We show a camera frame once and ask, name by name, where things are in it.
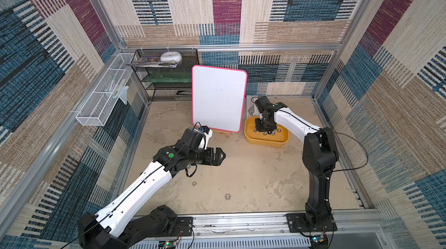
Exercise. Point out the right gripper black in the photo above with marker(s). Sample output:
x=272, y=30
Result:
x=264, y=123

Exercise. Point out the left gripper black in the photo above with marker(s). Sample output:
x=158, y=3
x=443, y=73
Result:
x=217, y=160

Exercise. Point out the yellow plastic storage box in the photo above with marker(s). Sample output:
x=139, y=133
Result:
x=254, y=137

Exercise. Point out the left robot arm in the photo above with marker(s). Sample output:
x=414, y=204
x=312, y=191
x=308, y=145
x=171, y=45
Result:
x=115, y=227

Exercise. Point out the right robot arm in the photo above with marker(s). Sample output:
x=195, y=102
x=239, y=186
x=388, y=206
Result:
x=319, y=156

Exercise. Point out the white printed packet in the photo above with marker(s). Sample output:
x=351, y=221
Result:
x=251, y=108

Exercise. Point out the pink framed whiteboard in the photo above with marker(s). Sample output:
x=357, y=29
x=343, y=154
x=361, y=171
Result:
x=218, y=97

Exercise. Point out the white round device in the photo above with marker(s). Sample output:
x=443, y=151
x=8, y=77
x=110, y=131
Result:
x=171, y=57

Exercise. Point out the magazine on shelf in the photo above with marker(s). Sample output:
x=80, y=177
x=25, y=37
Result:
x=153, y=62

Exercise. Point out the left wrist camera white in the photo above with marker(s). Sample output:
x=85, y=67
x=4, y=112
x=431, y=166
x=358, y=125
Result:
x=206, y=134

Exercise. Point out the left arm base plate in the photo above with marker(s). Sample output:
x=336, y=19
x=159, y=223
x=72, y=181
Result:
x=176, y=227

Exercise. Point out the black wire shelf rack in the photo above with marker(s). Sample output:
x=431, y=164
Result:
x=167, y=84

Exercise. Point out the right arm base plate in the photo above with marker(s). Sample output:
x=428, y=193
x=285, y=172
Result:
x=301, y=222

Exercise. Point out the white wire wall basket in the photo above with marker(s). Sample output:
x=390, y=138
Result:
x=108, y=91

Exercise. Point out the aluminium front rail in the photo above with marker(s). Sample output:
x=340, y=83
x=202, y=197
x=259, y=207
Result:
x=357, y=229

